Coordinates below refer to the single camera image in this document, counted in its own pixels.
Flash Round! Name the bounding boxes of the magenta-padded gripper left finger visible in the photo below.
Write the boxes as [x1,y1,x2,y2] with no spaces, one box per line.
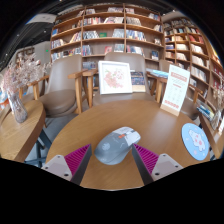
[41,143,93,186]

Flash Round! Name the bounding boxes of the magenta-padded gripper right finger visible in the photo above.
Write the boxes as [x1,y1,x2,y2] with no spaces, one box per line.
[131,143,184,186]

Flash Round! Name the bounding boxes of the grey computer mouse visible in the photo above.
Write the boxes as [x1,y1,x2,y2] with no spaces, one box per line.
[94,126,142,166]

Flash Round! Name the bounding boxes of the round light blue mouse pad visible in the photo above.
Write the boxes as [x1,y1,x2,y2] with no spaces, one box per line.
[181,122,211,162]

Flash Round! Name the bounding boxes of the round wooden side table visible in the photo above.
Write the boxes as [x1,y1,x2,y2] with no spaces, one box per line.
[199,113,224,160]
[0,99,47,164]

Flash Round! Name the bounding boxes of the glass vase with dried flowers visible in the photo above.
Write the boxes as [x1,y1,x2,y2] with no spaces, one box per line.
[1,54,51,124]

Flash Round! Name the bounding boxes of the white sign on wooden base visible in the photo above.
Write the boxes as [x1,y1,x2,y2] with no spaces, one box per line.
[160,64,191,117]

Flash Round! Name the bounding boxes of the dark book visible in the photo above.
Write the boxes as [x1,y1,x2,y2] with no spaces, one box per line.
[130,70,147,93]

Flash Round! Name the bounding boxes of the small white card sign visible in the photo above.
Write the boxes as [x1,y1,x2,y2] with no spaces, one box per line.
[216,113,224,134]

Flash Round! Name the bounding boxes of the light blue books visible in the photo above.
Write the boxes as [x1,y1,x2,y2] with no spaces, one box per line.
[145,68,170,80]

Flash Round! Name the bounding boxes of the white framed floral picture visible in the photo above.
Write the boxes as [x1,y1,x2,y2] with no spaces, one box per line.
[97,60,134,96]

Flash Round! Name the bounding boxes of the dried flower bouquet with ribbon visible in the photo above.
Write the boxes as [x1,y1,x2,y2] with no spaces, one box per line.
[213,79,224,111]

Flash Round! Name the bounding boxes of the small distant bookshelf unit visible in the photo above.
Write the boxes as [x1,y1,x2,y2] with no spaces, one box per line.
[15,46,37,66]

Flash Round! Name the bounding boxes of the wide wooden bookshelf unit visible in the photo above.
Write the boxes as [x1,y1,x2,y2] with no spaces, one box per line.
[49,3,166,71]

